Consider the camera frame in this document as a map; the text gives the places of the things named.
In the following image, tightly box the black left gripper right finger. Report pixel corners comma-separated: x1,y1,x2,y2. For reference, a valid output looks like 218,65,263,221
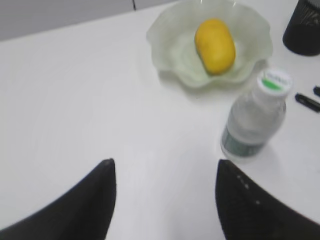
215,159,320,240

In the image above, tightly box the yellow mango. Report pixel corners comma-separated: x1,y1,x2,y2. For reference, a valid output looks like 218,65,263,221
194,18,236,75

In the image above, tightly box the frosted green ruffled plate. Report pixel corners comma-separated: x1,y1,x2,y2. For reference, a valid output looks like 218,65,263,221
146,0,273,88

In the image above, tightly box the black mesh pen holder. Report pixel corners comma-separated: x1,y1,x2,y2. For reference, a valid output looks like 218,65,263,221
282,0,320,56

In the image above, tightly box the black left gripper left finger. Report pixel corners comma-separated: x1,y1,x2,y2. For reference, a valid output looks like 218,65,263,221
0,158,117,240

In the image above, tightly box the black marker pen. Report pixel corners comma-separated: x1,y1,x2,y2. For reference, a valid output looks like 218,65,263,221
295,93,320,113

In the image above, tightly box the clear water bottle green label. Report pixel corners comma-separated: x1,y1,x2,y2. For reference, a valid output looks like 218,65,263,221
220,68,293,160

